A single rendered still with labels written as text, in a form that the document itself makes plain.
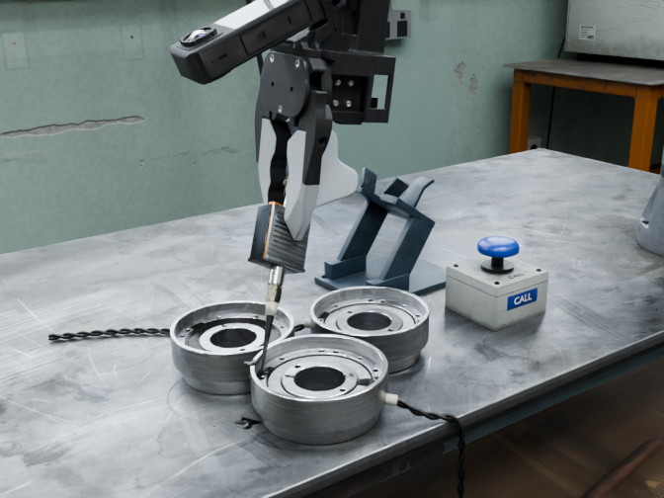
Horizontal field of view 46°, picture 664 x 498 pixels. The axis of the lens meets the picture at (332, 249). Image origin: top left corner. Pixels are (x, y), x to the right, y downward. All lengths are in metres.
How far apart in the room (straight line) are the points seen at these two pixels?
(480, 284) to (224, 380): 0.26
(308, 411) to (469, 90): 2.45
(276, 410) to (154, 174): 1.79
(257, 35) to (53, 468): 0.34
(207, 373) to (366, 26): 0.30
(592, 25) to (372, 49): 2.42
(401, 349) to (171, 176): 1.75
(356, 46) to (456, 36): 2.25
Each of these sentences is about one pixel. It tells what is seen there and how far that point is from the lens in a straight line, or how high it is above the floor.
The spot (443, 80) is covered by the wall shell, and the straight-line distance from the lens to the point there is 2.85.
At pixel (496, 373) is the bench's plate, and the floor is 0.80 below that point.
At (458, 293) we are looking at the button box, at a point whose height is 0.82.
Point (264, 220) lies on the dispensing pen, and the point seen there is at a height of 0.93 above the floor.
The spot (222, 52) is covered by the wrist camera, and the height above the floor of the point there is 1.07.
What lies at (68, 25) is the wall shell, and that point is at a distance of 2.20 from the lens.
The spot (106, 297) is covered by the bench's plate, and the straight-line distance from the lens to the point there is 0.86.
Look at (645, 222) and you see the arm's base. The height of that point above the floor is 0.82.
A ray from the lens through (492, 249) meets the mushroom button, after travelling 0.75.
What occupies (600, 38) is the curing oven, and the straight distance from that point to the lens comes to 3.01.
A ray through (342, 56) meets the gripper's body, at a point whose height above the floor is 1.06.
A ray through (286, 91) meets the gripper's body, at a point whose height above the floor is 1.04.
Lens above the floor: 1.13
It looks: 20 degrees down
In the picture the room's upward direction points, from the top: 1 degrees counter-clockwise
